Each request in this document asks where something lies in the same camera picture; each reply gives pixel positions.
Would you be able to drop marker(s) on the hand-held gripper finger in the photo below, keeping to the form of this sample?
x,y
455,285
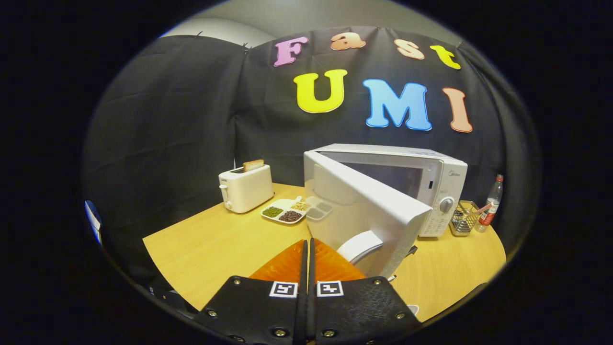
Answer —
x,y
302,306
312,306

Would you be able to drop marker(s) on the white toaster oven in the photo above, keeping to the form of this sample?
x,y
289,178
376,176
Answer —
x,y
364,206

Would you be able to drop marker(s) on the cream toaster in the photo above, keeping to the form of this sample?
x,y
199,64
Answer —
x,y
246,189

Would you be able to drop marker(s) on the divided dish with beans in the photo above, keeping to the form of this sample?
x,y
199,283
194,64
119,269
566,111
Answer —
x,y
282,213

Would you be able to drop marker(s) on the white ridged tray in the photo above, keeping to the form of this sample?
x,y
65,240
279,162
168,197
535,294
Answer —
x,y
413,309

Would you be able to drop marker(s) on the toast slice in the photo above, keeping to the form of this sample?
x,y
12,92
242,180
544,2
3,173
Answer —
x,y
253,165

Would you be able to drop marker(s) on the red checkered straw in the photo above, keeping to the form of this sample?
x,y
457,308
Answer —
x,y
481,209

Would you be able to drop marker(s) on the clear plastic bottle red label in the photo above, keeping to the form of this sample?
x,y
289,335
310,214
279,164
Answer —
x,y
493,196

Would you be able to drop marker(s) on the blue white object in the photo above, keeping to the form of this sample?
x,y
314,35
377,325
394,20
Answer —
x,y
92,218

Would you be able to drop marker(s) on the black backdrop cloth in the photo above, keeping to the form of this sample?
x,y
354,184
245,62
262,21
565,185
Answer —
x,y
167,120

